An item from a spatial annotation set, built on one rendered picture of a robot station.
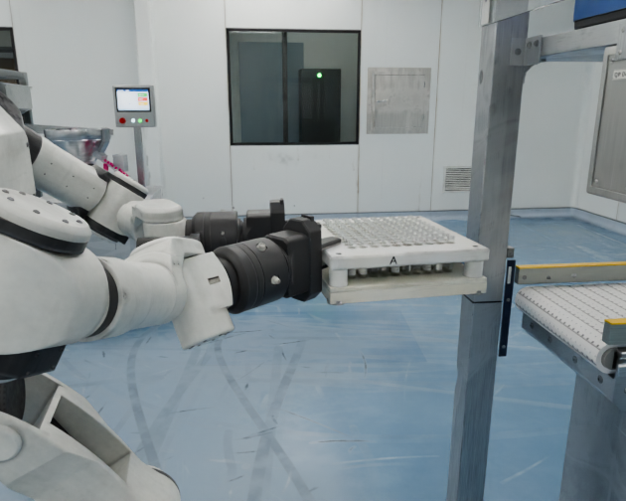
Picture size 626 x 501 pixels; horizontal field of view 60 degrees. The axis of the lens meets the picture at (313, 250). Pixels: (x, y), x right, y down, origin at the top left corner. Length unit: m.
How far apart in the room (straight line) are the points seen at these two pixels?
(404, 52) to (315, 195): 1.77
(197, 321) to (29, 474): 0.40
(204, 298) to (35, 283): 0.25
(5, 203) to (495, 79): 0.82
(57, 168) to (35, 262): 0.68
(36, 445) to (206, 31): 5.33
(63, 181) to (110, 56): 4.99
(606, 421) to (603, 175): 0.49
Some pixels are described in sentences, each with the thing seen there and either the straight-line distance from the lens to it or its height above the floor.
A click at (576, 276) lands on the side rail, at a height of 0.96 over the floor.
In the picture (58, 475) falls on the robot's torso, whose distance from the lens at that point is 0.95.
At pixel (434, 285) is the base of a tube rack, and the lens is 0.83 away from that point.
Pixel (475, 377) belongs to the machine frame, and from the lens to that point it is 1.17.
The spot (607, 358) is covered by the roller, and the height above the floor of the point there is 0.92.
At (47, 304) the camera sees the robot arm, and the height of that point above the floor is 1.14.
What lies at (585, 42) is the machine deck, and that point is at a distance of 0.92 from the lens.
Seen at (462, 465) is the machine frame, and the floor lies 0.54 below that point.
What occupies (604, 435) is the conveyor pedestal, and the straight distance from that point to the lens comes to 1.16.
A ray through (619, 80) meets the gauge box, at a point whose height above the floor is 1.31.
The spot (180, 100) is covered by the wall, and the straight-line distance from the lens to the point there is 5.95.
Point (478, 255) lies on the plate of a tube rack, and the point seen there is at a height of 1.06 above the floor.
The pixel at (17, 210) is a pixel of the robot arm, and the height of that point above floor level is 1.21.
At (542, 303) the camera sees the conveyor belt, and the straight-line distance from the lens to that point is 1.05.
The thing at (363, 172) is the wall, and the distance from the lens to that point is 6.11.
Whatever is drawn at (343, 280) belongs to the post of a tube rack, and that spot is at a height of 1.04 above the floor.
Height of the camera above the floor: 1.28
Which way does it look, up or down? 15 degrees down
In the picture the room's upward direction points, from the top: straight up
